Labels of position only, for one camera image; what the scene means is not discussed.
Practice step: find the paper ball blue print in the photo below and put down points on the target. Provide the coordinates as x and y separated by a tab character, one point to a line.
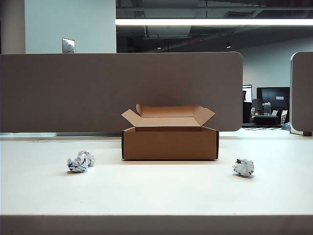
88	157
76	166

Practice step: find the paper ball black print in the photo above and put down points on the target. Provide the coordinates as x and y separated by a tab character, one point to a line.
244	167

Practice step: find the open brown cardboard box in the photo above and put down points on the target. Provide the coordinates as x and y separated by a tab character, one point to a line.
168	144

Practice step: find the wide brown desk divider panel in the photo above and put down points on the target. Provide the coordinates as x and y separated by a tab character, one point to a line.
73	93

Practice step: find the small lit computer monitor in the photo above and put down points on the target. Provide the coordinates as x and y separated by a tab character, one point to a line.
248	93

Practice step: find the black low seat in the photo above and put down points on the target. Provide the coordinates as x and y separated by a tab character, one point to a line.
265	120

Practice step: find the long ceiling light strip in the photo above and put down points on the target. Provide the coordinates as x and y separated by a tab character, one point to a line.
210	22

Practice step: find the large black display screen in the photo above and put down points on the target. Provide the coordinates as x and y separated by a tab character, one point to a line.
270	94

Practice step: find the blue crumpled bag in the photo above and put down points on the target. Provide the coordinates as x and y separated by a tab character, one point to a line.
286	126

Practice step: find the narrow brown desk divider panel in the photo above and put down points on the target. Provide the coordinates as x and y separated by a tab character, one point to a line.
303	93

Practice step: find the metal wall plate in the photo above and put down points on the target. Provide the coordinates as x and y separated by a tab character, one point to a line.
68	45

